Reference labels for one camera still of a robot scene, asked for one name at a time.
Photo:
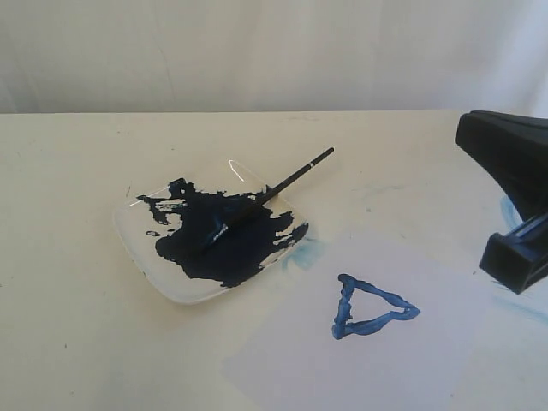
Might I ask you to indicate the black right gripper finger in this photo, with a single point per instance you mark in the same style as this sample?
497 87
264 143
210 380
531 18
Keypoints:
518 260
513 151

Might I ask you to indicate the black paintbrush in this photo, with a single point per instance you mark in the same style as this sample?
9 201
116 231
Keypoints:
247 212

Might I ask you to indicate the white paper sheet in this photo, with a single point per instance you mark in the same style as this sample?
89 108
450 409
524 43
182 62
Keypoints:
383 322

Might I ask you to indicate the white square paint plate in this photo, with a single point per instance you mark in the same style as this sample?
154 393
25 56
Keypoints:
162 229

